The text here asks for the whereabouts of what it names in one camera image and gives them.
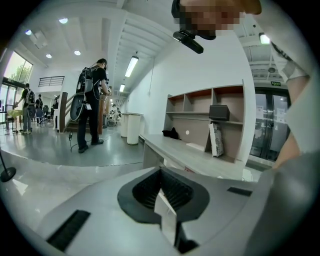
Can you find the long tube ceiling light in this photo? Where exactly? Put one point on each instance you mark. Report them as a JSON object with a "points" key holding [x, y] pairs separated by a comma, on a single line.
{"points": [[122, 87], [131, 66]]}

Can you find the black head camera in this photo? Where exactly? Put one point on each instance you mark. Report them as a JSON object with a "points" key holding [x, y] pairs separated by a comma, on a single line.
{"points": [[190, 41]]}

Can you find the black box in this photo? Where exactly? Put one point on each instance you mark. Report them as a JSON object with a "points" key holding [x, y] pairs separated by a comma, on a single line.
{"points": [[219, 112]]}

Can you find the grey wall conduit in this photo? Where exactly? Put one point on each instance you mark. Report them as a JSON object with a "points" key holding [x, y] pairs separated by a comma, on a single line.
{"points": [[151, 80]]}

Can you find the wooden staircase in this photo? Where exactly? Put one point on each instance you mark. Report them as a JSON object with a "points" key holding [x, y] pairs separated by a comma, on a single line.
{"points": [[65, 110]]}

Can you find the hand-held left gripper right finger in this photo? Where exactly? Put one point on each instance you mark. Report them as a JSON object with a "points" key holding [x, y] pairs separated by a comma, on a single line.
{"points": [[220, 220]]}

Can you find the square ceiling light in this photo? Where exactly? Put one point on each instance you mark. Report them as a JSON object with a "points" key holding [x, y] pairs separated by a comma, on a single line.
{"points": [[264, 38]]}

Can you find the green exit sign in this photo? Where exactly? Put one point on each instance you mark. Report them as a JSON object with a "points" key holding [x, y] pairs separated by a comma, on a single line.
{"points": [[276, 83]]}

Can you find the black framed glass door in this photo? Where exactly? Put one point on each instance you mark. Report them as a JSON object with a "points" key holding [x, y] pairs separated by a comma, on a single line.
{"points": [[270, 125]]}

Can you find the person's right forearm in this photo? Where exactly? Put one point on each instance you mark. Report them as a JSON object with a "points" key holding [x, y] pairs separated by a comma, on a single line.
{"points": [[287, 150]]}

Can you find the black cloth bundle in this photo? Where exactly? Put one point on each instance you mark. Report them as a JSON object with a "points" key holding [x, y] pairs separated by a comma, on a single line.
{"points": [[171, 133]]}

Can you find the printed letter pattern box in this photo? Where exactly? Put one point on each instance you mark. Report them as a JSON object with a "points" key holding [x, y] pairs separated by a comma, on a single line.
{"points": [[216, 140]]}

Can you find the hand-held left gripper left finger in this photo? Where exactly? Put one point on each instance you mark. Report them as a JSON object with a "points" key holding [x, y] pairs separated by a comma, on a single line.
{"points": [[105, 212]]}

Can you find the person's head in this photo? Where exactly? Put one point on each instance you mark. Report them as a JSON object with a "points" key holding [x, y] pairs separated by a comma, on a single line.
{"points": [[212, 15]]}

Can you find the black round stand base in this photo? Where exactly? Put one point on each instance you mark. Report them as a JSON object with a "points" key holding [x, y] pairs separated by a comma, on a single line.
{"points": [[8, 173]]}

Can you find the large window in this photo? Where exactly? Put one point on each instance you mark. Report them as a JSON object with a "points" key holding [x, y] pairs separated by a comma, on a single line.
{"points": [[18, 72]]}

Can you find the yellow table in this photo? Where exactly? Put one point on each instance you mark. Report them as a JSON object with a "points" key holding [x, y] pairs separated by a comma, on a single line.
{"points": [[15, 115]]}

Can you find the grey wooden desk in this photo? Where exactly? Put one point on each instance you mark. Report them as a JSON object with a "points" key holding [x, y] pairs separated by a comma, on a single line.
{"points": [[175, 150]]}

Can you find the person's light grey shirt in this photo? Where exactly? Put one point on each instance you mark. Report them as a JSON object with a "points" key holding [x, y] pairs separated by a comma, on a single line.
{"points": [[287, 205]]}

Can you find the grey balcony railing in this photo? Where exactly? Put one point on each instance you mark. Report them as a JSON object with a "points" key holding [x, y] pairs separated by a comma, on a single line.
{"points": [[51, 81]]}

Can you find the round ceiling light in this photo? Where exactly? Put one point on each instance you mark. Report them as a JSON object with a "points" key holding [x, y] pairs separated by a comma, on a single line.
{"points": [[77, 52], [63, 20], [28, 32], [48, 56]]}

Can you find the grey wooden shelf hutch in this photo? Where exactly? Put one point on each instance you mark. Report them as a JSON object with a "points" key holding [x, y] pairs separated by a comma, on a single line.
{"points": [[195, 125]]}

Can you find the white cylindrical bin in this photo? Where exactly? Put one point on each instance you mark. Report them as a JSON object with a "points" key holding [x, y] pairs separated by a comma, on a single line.
{"points": [[124, 125], [133, 128]]}

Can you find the small white card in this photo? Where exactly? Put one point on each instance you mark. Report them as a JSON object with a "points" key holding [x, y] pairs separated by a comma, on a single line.
{"points": [[166, 217]]}

